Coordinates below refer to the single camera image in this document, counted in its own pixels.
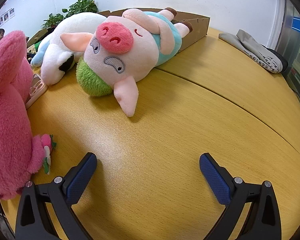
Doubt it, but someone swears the pink pig plush toy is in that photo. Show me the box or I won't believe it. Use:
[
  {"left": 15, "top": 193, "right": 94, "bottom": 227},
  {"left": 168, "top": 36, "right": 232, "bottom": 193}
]
[{"left": 76, "top": 8, "right": 193, "bottom": 117}]

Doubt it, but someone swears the white panda plush toy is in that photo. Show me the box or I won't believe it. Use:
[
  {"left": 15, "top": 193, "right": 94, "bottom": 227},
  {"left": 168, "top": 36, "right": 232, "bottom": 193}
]
[{"left": 40, "top": 12, "right": 106, "bottom": 86}]

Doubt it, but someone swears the green potted plant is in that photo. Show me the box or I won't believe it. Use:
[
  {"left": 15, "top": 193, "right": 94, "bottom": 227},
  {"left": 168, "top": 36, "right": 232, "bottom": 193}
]
[{"left": 42, "top": 0, "right": 98, "bottom": 29}]

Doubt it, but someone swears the pink bear plush toy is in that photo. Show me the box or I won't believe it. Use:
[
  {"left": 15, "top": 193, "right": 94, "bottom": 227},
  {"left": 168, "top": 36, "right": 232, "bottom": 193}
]
[{"left": 0, "top": 30, "right": 53, "bottom": 200}]

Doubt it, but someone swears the clear phone case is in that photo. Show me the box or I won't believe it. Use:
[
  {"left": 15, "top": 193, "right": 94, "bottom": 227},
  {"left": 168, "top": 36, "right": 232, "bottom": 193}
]
[{"left": 25, "top": 74, "right": 47, "bottom": 109}]

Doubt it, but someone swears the grey cloth bag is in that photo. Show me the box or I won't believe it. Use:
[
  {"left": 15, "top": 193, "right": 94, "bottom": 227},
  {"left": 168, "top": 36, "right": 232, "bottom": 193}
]
[{"left": 218, "top": 29, "right": 288, "bottom": 74}]

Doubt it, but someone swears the blue plush toy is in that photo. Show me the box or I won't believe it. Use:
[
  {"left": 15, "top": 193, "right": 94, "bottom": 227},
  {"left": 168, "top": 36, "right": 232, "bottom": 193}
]
[{"left": 30, "top": 41, "right": 50, "bottom": 69}]

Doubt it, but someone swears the brown cardboard box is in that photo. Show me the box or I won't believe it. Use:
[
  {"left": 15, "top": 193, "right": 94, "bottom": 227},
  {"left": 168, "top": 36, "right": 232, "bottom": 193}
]
[{"left": 27, "top": 11, "right": 210, "bottom": 53}]

